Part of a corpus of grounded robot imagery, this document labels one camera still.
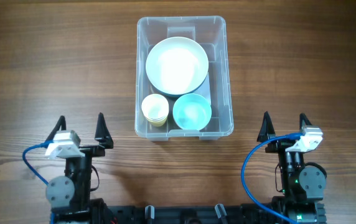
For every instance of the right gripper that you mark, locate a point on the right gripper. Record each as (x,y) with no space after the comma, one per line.
(279,145)

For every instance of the mint green small bowl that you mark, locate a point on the mint green small bowl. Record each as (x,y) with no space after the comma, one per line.
(192,112)

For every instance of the pale green cup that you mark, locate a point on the pale green cup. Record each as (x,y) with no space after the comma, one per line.
(155,107)

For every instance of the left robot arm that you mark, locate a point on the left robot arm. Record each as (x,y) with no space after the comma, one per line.
(69,194)

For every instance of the dark blue bowl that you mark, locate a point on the dark blue bowl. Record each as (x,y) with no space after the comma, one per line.
(153,89)

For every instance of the clear plastic storage container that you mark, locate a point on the clear plastic storage container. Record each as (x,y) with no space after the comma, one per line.
(208,31)

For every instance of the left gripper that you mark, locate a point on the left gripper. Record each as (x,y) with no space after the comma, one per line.
(88,150)

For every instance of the yellow cup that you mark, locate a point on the yellow cup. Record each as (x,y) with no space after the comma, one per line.
(157,123)

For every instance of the cream bowl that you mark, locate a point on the cream bowl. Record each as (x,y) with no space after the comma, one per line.
(177,65)

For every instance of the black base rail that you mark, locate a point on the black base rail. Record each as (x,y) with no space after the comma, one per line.
(217,214)

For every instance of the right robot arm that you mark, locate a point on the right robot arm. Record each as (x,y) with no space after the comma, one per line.
(303,183)

